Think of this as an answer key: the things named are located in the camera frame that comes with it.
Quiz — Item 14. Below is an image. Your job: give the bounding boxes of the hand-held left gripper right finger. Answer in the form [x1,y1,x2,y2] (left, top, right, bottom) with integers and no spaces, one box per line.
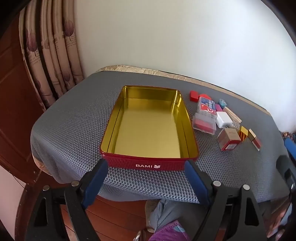
[184,160,269,241]

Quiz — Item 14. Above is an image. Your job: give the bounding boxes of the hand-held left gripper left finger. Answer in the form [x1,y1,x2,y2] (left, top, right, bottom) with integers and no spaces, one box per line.
[25,159,109,241]

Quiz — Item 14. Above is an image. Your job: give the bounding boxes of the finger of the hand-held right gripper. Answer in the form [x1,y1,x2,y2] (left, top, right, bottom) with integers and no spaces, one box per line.
[276,155,296,195]
[284,137,296,161]

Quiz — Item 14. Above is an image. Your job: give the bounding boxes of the gold red slim box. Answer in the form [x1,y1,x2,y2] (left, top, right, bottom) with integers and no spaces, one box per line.
[248,129,262,151]

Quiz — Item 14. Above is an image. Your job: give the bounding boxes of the yellow red striped box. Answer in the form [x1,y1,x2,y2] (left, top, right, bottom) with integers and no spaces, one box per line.
[238,126,249,142]

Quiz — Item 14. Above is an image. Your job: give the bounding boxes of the brown red carton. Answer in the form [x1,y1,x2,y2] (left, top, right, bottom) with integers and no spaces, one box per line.
[217,128,241,151]

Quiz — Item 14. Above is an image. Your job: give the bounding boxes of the clear box red contents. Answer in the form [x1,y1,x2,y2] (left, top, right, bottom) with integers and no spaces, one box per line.
[193,113,217,135]

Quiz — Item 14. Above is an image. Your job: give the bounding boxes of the long beige box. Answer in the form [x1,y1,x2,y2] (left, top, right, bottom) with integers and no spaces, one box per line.
[223,107,242,123]

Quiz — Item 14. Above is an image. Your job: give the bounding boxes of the white charger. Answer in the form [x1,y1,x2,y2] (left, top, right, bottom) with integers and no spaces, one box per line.
[216,111,235,128]

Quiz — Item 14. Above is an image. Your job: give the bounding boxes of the red tin box gold inside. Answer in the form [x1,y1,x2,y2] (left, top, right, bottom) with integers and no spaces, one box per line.
[100,85,199,171]

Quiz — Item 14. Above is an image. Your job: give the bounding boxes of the clear box blue red cards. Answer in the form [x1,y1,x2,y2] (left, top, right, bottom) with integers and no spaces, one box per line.
[197,97,217,116]

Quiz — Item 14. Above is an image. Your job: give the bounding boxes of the person's grey trouser leg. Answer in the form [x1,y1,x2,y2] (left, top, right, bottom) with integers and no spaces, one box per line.
[148,199,210,241]

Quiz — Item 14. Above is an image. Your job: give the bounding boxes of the purple garment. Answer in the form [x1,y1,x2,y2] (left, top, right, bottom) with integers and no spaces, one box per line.
[148,220,191,241]

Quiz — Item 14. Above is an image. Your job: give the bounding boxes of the grey slipper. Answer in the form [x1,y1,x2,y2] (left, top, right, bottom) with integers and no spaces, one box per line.
[144,199,160,233]

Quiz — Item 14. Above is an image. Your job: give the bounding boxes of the brown wooden door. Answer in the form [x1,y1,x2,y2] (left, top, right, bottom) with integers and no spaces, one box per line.
[0,14,56,186]

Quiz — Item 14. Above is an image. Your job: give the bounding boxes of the beige leaf print curtain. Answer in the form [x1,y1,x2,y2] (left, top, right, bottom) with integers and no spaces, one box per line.
[18,0,85,109]

